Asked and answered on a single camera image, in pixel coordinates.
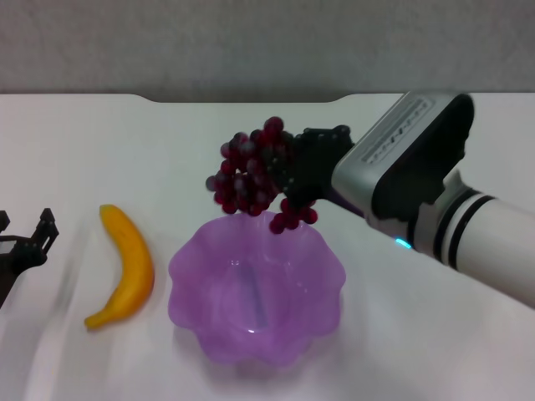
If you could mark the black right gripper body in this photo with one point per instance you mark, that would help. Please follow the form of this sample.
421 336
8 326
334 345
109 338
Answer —
317 167

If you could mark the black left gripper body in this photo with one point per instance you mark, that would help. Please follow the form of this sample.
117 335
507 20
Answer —
16 255

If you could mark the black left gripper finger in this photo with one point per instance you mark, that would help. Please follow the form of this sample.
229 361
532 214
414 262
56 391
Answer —
3 219
45 231

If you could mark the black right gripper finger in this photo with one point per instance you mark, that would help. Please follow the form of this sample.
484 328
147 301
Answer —
326 131
288 179

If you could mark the dark red grape bunch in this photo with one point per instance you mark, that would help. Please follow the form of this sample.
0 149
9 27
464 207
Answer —
246 175

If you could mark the yellow banana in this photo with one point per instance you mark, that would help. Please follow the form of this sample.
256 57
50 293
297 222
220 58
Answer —
133 259

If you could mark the purple wavy plastic bowl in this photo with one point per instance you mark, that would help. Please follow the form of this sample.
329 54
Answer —
234 301

